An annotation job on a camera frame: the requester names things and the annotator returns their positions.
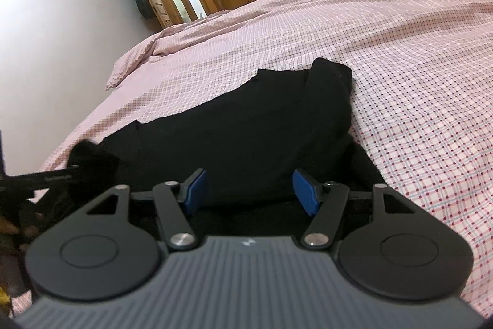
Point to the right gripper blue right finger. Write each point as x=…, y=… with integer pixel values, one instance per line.
x=325, y=204

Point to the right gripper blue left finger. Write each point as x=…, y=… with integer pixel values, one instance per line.
x=174, y=203

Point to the black knit cardigan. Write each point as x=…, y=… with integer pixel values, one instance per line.
x=248, y=141

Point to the pink checked bed cover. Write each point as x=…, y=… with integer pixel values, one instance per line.
x=421, y=105

